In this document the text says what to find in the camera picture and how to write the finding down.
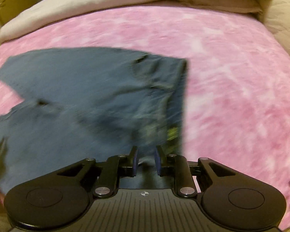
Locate blue denim jeans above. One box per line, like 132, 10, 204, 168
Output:
0, 47, 188, 192

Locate pink floral fleece blanket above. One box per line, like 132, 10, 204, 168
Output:
0, 3, 290, 231

